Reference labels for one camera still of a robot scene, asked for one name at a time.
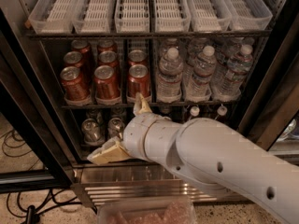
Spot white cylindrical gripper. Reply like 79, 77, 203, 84
87, 92, 182, 165

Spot red coke can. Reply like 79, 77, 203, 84
97, 50, 120, 74
97, 39, 118, 53
128, 64, 150, 97
93, 65, 121, 100
60, 66, 90, 101
71, 40, 94, 66
64, 51, 90, 80
128, 49, 148, 66

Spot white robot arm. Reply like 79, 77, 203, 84
88, 94, 299, 224

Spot silver can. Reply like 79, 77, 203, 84
81, 119, 105, 146
107, 118, 125, 140

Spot silver can bottom left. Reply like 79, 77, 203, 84
81, 119, 105, 146

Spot stainless fridge base grille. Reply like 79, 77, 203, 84
71, 161, 247, 207

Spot water bottle front middle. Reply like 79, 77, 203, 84
186, 46, 217, 102

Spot water bottle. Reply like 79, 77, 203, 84
159, 38, 179, 60
157, 47, 184, 103
184, 37, 208, 85
186, 46, 217, 102
216, 45, 253, 97
214, 37, 244, 81

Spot fridge door left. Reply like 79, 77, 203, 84
0, 11, 74, 193

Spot water bottle back middle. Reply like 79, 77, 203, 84
184, 37, 208, 85

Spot fridge glass door right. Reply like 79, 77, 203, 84
238, 15, 299, 165

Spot water bottle front left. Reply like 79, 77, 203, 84
157, 47, 184, 103

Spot dark drink bottle left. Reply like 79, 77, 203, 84
187, 106, 200, 120

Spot dark drink bottle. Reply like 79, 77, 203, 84
215, 105, 228, 122
187, 106, 200, 120

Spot dark drink bottle right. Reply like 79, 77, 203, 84
215, 105, 228, 122

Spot water bottle back left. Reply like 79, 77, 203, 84
159, 38, 179, 60

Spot clear plastic container foreground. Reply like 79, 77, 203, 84
97, 196, 197, 224

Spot water bottle front right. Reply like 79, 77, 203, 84
216, 45, 253, 97

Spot clear bin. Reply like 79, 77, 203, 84
223, 0, 273, 31
153, 0, 191, 33
114, 0, 150, 33
187, 0, 232, 32
29, 0, 78, 35
72, 0, 116, 34

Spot water bottle back right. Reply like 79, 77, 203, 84
214, 37, 244, 81

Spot black floor cables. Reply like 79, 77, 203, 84
0, 128, 98, 224

